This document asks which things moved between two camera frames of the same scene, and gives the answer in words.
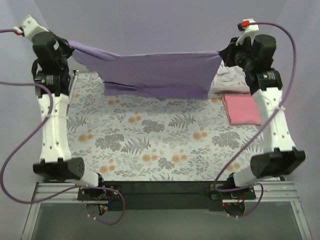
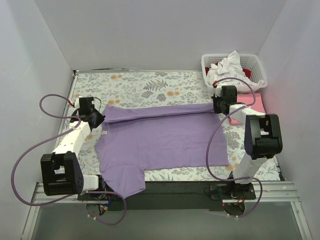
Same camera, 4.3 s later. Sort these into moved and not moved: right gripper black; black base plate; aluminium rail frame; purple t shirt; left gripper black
Moved: left gripper black; right gripper black; purple t shirt
Not moved: black base plate; aluminium rail frame
